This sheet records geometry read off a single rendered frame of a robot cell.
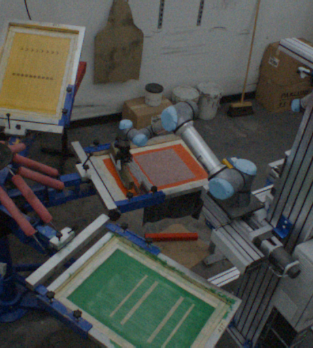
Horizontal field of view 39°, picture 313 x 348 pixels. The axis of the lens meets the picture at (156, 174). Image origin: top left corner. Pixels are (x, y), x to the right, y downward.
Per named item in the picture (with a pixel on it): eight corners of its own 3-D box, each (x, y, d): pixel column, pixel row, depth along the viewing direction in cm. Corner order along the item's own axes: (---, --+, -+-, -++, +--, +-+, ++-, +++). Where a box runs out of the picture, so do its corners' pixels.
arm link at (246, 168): (256, 185, 225) (263, 164, 216) (240, 196, 217) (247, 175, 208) (238, 173, 231) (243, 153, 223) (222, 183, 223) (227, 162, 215)
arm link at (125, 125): (126, 127, 249) (116, 121, 254) (124, 143, 256) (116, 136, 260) (136, 123, 254) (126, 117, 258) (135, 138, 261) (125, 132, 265)
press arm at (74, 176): (86, 176, 273) (86, 170, 270) (89, 182, 269) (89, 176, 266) (59, 182, 266) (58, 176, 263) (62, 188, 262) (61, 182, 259)
